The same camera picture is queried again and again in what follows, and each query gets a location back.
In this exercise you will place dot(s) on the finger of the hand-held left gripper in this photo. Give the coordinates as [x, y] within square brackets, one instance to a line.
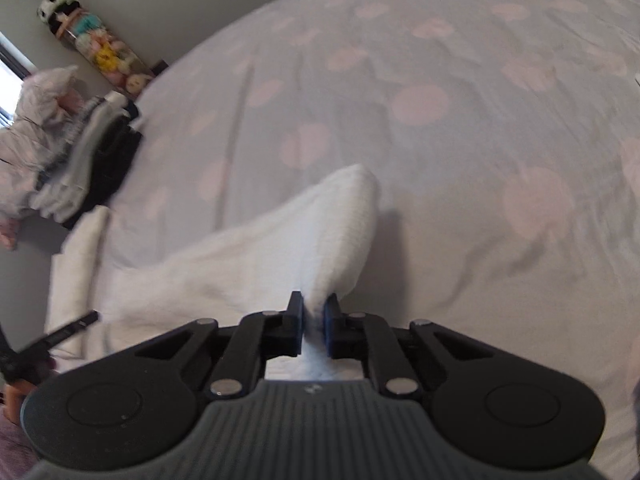
[65, 332]

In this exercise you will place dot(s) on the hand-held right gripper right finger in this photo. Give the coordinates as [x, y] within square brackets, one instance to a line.
[328, 325]

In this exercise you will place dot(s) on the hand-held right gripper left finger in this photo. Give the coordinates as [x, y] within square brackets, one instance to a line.
[298, 325]

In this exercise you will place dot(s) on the cream muslin cloth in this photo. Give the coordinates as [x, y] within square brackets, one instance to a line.
[80, 260]

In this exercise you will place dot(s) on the bright white muslin cloth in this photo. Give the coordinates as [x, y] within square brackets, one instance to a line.
[300, 240]

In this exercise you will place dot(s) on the stack of folded clothes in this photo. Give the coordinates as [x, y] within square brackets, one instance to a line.
[95, 160]

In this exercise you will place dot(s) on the person's pink fuzzy clothing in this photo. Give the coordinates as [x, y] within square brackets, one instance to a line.
[12, 435]

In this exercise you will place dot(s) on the bed with pink dotted sheet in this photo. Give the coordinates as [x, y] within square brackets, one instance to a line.
[450, 160]

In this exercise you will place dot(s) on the pale pink puffy jacket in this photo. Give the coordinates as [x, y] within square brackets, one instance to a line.
[35, 125]

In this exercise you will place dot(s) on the window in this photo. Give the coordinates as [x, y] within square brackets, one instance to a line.
[10, 85]

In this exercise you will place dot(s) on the stack of plush toys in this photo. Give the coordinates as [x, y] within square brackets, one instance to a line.
[100, 50]

